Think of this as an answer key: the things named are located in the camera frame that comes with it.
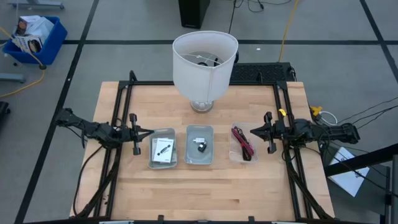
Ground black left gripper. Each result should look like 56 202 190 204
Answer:
119 113 155 156

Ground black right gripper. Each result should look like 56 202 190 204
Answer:
250 111 295 156

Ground red and black cables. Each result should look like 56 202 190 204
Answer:
231 126 256 156

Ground black cable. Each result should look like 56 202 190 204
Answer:
233 125 253 162

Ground white green Acer box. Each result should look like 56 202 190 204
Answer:
152 138 175 164

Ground grey plastic bin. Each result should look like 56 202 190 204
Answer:
147 127 178 170
183 124 215 166

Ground clear plastic bin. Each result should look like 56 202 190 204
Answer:
229 121 259 164

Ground black mesh computer case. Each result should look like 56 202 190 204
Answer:
229 62 295 84

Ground silver table lamp white shade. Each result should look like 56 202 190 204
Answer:
172 30 239 114

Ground white paper sheet on floor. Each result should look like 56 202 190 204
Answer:
328 146 371 198

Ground blue plastic tub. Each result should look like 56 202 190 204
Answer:
2 15 68 65

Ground black computer tower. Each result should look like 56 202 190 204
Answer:
178 0 211 30

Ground grey metal table foot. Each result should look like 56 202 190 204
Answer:
0 73 27 84
8 0 65 10

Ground white bags and boxes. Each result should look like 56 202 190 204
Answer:
12 15 55 54

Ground black aluminium table frame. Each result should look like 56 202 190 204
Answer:
70 70 338 224

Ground white power cord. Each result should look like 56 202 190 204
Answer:
317 110 338 126

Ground yellow extension cord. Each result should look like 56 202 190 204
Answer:
278 0 300 62

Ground yellow floor cable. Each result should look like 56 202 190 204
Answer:
0 26 47 99

